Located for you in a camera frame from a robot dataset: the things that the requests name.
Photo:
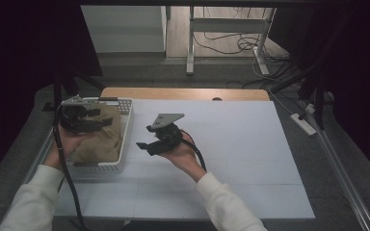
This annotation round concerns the white power strip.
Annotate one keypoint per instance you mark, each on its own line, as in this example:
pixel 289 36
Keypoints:
pixel 303 125

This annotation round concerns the wooden table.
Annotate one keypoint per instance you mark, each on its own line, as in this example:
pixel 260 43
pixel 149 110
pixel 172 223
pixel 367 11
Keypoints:
pixel 179 93

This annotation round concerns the khaki pants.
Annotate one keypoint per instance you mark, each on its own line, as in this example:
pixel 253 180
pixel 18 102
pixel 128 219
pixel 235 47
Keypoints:
pixel 104 141

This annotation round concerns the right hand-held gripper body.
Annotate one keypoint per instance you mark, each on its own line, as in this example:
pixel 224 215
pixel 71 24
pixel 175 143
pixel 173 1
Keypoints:
pixel 165 136

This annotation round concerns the black stand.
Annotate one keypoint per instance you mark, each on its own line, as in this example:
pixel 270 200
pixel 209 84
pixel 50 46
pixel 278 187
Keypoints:
pixel 318 93
pixel 58 86

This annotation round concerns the white cabinet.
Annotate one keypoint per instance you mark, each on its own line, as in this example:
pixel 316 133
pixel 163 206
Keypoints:
pixel 123 29

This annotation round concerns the white perforated plastic basket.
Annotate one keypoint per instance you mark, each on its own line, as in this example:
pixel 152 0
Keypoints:
pixel 125 134

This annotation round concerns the white desk frame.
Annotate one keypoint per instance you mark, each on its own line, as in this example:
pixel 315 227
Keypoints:
pixel 228 25

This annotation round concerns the person's right hand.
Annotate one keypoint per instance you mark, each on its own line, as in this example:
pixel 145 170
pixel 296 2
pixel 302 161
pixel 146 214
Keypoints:
pixel 183 159

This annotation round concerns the person's left hand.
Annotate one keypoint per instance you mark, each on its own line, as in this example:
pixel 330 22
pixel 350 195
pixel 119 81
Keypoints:
pixel 66 144

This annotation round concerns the white foam board mat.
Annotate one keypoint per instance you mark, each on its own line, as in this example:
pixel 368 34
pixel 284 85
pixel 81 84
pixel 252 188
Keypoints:
pixel 244 154

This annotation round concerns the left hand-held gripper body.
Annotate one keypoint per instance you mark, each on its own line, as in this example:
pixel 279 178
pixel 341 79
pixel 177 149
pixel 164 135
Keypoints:
pixel 77 118

